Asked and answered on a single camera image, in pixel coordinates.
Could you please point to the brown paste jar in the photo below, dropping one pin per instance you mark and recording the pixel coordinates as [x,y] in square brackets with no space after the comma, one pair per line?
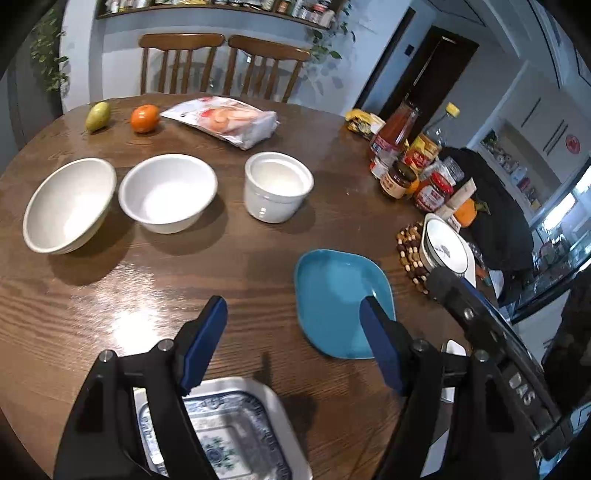
[396,181]

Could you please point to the cream carton box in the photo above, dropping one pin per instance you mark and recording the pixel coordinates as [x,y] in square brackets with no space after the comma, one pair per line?
[457,198]

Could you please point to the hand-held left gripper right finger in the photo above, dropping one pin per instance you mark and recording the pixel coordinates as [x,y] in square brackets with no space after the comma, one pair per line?
[381,341]

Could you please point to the white printed bowl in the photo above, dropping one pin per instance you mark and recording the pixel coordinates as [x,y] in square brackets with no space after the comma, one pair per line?
[445,247]

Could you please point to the green pear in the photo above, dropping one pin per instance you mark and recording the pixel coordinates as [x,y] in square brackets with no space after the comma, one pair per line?
[98,117]

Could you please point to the small white dish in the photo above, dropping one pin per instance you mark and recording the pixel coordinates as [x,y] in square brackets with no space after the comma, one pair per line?
[455,347]

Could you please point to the red sauce bottle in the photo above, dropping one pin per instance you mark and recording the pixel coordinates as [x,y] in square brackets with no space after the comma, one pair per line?
[392,134]

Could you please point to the dark wooden door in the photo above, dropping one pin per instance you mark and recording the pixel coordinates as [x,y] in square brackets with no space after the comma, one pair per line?
[429,74]

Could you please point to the wooden bead trivet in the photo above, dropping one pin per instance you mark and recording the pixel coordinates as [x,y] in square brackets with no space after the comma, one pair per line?
[408,254]

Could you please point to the hanging green plant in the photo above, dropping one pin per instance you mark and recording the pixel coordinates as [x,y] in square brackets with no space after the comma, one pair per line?
[48,50]

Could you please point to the yellow snack packet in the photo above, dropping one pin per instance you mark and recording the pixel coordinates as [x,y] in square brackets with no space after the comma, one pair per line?
[362,122]

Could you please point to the blue patterned white plate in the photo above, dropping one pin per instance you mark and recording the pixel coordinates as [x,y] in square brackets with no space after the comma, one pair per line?
[240,424]

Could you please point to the wooden chair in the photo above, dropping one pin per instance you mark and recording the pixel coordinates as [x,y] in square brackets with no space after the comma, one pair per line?
[180,41]
[268,48]

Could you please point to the black bag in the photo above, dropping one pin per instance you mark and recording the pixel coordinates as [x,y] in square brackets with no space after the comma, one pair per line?
[498,221]

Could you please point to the blue square plate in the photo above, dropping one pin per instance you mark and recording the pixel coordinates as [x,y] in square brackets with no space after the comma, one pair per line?
[332,295]

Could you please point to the white ribbed ramekin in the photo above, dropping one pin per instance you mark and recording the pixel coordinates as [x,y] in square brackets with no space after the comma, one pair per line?
[277,184]

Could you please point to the red chili jar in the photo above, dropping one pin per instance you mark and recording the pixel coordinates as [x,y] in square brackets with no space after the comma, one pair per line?
[431,194]

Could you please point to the bagged bread rolls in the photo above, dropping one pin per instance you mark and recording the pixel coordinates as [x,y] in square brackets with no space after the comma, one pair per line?
[221,120]

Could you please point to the small white labelled jar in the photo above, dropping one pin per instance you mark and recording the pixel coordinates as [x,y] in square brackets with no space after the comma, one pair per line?
[381,167]

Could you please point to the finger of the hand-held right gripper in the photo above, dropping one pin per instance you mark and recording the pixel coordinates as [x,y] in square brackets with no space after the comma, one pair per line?
[445,288]

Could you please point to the orange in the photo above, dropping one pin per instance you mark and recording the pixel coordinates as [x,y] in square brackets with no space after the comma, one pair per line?
[145,119]

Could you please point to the wall shelf with jars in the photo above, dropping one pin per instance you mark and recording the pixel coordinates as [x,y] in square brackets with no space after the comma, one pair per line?
[217,8]

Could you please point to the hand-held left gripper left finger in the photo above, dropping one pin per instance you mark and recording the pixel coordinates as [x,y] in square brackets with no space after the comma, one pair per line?
[205,341]

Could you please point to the medium white bowl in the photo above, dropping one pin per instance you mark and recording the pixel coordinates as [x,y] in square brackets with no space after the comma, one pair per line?
[168,194]

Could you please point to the small orange fruit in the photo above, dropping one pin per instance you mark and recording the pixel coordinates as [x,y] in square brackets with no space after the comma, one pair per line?
[466,213]

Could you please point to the yellow capped dark bottle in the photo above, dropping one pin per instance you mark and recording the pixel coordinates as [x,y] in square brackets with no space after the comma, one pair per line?
[422,152]

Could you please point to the clear glass jar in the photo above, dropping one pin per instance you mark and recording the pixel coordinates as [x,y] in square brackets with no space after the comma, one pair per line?
[452,170]

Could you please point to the large white bowl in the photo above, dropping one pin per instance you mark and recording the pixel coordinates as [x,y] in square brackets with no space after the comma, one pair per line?
[69,207]

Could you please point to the trailing green plant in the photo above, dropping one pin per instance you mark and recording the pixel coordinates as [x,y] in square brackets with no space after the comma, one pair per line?
[325,44]

